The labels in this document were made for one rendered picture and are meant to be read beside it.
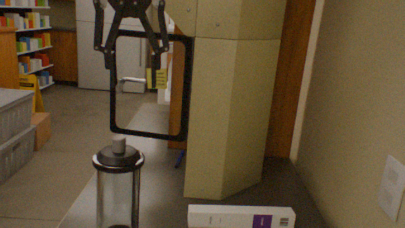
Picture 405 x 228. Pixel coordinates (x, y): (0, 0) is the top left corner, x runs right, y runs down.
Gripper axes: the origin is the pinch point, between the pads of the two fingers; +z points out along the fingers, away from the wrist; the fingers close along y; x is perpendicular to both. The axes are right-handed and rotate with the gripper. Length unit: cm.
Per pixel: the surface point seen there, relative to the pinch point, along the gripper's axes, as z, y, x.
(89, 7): 29, 143, -518
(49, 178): 143, 103, -189
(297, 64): 10, -52, -54
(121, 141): 13.3, 2.4, 5.1
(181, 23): -7.8, -9.6, -20.9
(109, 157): 15.6, 4.5, 7.6
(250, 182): 43, -32, -26
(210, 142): 24.6, -18.0, -17.9
